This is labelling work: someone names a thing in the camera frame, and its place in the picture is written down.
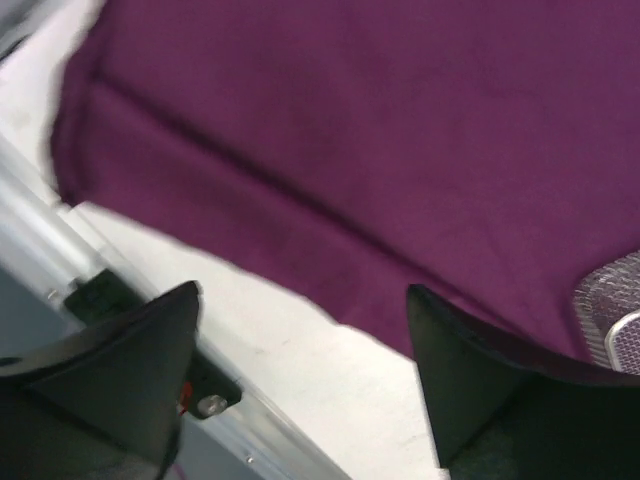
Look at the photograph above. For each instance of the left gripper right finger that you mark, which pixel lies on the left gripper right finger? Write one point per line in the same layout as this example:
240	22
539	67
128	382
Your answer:
502	408

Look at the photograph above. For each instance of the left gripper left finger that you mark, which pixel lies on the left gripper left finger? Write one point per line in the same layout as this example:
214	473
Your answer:
101	403

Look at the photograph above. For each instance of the purple cloth wrap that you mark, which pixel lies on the purple cloth wrap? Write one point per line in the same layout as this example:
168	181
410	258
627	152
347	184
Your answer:
488	150

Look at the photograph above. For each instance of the metal mesh instrument tray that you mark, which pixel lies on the metal mesh instrument tray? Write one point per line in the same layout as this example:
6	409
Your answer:
606	303

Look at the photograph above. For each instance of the front aluminium rail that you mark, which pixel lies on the front aluminium rail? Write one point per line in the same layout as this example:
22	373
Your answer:
43	249

